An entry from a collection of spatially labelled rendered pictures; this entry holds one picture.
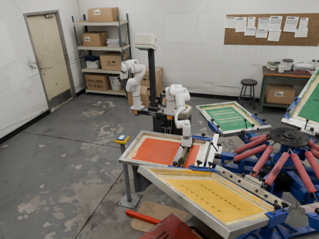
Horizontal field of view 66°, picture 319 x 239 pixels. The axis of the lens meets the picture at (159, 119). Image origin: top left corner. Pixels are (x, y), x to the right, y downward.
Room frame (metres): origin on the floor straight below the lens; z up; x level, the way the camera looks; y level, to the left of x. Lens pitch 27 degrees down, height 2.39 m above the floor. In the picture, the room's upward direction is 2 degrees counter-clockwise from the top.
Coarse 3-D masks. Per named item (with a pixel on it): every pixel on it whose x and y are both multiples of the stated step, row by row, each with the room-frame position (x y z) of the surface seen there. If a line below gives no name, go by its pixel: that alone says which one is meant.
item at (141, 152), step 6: (138, 150) 2.10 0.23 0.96; (144, 150) 2.10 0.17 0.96; (138, 156) 2.00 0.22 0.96; (144, 156) 1.99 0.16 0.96; (174, 156) 1.97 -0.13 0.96; (192, 156) 1.96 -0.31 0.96; (156, 162) 1.89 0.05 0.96; (162, 162) 1.89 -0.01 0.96; (168, 162) 1.88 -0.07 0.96; (186, 162) 1.87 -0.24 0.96; (192, 162) 1.87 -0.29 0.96
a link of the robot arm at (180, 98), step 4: (184, 88) 2.33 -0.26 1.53; (184, 92) 2.30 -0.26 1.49; (176, 96) 2.21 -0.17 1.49; (180, 96) 2.19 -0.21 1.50; (184, 96) 2.19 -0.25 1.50; (188, 96) 2.20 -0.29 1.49; (176, 100) 2.19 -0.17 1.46; (180, 100) 2.17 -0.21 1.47; (184, 100) 2.19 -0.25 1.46; (188, 100) 2.20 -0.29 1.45; (180, 104) 2.14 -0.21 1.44; (184, 104) 2.15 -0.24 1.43
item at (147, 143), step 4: (144, 140) 2.29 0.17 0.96; (148, 140) 2.29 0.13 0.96; (152, 140) 2.28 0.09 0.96; (156, 140) 2.28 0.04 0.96; (160, 140) 2.28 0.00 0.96; (164, 140) 2.27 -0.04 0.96; (144, 144) 2.21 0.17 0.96; (148, 144) 2.21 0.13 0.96; (152, 144) 2.21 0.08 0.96; (176, 144) 2.19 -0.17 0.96; (148, 148) 2.13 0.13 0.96; (176, 148) 2.11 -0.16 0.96; (192, 148) 2.10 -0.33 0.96; (196, 148) 2.09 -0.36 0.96; (172, 152) 2.04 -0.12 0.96; (176, 152) 2.04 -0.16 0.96; (192, 152) 2.03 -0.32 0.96; (196, 152) 2.03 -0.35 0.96
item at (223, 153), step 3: (222, 153) 1.87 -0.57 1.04; (225, 153) 1.87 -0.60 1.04; (228, 153) 1.87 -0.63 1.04; (231, 153) 1.87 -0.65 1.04; (234, 153) 1.87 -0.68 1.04; (219, 156) 1.85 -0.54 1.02; (225, 156) 1.83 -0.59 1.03; (228, 156) 1.83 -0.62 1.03; (231, 156) 1.82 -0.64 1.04; (225, 159) 1.83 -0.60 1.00; (228, 159) 1.83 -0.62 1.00; (231, 159) 1.82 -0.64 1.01
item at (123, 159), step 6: (144, 132) 2.41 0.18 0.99; (150, 132) 2.40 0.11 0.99; (156, 132) 2.39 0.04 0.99; (138, 138) 2.28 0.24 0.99; (174, 138) 2.29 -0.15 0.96; (180, 138) 2.27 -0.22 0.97; (132, 144) 2.17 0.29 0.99; (126, 150) 2.06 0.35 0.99; (204, 150) 2.00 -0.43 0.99; (126, 156) 1.99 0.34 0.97; (204, 156) 1.90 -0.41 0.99; (120, 162) 1.91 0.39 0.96; (126, 162) 1.88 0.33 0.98; (132, 162) 1.86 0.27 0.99; (138, 162) 1.86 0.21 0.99; (144, 162) 1.85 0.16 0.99; (204, 162) 1.83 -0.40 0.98
